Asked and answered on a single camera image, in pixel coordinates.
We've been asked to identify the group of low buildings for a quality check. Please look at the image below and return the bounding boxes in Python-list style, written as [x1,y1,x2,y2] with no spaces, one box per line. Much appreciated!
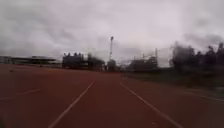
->
[125,55,160,73]

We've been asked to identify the row of dark trees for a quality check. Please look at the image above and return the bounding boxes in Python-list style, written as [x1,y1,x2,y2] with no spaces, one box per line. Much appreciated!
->
[169,41,224,77]
[61,51,118,72]

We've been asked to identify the tall floodlight pole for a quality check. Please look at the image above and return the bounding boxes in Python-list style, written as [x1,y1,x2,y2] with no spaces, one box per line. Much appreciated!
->
[108,35,115,64]

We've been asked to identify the low long building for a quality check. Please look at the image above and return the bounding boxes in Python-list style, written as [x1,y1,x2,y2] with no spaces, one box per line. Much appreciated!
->
[0,55,63,66]

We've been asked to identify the dark grass strip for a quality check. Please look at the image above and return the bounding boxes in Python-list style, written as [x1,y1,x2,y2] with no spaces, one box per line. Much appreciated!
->
[121,70,224,92]

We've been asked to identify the red running track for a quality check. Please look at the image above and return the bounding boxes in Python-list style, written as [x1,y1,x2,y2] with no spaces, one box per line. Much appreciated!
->
[0,63,224,128]

